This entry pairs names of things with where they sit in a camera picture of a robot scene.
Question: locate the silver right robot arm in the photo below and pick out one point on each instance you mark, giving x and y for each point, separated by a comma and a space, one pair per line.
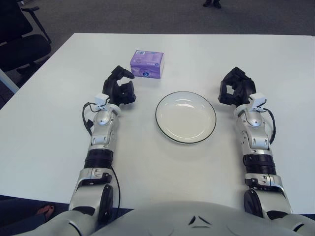
256, 140

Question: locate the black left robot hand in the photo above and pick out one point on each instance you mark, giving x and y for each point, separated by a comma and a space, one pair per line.
115, 89

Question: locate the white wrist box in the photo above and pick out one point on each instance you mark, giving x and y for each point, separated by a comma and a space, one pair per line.
101, 99
258, 100

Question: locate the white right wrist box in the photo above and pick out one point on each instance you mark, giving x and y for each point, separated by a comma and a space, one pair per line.
258, 100

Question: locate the white plate black rim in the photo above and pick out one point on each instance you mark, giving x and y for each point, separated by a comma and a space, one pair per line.
184, 118

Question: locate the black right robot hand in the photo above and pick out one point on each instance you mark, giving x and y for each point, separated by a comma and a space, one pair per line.
242, 86

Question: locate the grey robot torso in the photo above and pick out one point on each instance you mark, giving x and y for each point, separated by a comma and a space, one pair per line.
172, 221

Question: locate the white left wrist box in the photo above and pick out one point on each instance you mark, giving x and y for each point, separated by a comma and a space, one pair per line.
101, 99

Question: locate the bare foot in sandal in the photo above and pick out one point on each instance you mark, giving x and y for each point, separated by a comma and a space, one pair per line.
45, 210

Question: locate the black office chair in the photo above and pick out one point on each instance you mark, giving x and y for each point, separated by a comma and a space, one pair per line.
22, 46

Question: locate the purple tissue paper pack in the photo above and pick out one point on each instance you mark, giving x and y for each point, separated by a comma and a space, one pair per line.
147, 61

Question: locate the white desk frame bar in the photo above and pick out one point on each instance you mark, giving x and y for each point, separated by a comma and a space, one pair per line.
8, 79

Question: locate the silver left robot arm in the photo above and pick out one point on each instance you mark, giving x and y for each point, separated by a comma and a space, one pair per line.
101, 137

